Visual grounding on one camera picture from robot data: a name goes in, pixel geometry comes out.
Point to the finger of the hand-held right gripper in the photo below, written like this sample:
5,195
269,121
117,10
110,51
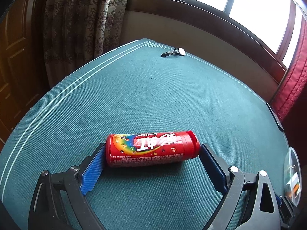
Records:
287,213

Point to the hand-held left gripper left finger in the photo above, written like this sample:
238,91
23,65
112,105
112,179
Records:
92,172

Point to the brown wooden door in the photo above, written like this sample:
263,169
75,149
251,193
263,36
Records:
16,52

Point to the clear plastic container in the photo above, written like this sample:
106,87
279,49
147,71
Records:
291,158

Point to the red candy tube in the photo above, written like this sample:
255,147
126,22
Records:
153,151

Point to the beige patterned curtain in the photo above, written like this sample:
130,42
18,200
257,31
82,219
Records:
84,24

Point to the black phone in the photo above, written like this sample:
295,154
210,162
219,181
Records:
275,117

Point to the red quilted curtain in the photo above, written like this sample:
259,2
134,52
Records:
295,76

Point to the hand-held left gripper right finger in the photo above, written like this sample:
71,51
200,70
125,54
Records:
212,165

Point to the green table cloth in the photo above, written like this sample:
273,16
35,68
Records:
144,95

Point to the wooden framed window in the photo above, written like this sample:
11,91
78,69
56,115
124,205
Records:
215,14

